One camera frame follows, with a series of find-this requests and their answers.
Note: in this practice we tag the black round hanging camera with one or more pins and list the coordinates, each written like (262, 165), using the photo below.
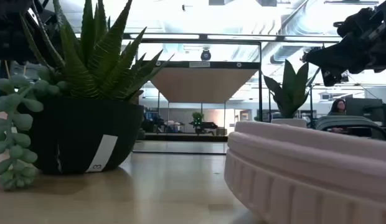
(205, 55)

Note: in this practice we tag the person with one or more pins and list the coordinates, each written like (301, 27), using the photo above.
(338, 107)

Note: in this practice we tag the black slide sandal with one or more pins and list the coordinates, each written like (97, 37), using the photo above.
(345, 120)

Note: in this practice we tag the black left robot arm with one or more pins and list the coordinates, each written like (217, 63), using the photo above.
(45, 15)

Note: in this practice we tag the small green background plant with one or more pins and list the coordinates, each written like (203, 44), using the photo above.
(197, 116)

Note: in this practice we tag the black computer monitor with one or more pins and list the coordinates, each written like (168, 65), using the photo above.
(364, 107)

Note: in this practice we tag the black bowl planter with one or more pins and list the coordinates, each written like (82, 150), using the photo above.
(71, 133)

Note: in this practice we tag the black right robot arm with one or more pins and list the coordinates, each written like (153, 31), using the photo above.
(384, 9)

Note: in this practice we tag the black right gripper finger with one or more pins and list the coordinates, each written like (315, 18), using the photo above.
(331, 77)

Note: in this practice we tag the spiky green aloe plant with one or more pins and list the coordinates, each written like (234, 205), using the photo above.
(96, 62)

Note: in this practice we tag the pale green trailing succulent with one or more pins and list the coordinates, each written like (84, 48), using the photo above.
(23, 121)

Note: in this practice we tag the pink slide sandal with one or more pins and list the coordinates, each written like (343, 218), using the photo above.
(305, 174)

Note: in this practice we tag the green snake plant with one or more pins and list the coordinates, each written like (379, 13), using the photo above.
(289, 93)

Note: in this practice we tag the white cylindrical pot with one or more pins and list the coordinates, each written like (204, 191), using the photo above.
(289, 123)

